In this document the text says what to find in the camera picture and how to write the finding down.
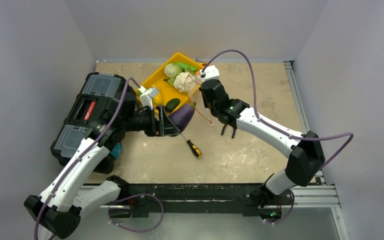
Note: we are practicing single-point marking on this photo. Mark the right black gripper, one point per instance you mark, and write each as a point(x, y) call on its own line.
point(225, 120)

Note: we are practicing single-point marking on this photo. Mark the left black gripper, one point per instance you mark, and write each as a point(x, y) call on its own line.
point(166, 127)

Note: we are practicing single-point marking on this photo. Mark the purple toy eggplant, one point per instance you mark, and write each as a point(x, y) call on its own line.
point(183, 115)

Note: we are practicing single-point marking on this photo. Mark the dark green toy avocado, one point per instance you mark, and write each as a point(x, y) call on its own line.
point(171, 105)

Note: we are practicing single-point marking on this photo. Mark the clear orange zip bag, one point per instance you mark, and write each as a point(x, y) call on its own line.
point(195, 98)

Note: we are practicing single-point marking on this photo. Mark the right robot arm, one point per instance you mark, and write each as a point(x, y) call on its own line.
point(303, 150)

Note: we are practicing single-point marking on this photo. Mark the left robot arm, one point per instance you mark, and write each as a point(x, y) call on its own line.
point(58, 209)

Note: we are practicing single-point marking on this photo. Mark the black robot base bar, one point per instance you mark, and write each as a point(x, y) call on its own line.
point(246, 199)

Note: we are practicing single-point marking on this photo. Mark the white toy cauliflower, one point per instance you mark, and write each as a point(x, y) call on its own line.
point(186, 83)

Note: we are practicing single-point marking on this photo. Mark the yellow plastic bin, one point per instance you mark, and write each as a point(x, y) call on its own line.
point(166, 90)

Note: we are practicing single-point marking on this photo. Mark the yellow black screwdriver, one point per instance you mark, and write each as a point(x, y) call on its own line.
point(194, 149)

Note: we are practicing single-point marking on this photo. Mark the green toy cabbage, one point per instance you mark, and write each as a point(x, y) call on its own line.
point(172, 70)

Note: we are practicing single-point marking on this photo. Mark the black plastic toolbox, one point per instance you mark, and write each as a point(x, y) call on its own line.
point(100, 93)

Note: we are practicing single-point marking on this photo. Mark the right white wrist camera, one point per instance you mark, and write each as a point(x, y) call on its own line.
point(210, 72)

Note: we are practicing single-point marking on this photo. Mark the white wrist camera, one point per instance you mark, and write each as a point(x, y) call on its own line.
point(210, 72)
point(147, 96)

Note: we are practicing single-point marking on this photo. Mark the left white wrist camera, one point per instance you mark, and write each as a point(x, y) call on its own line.
point(147, 96)

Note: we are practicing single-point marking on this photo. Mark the aluminium frame rail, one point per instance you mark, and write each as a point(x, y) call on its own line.
point(321, 196)

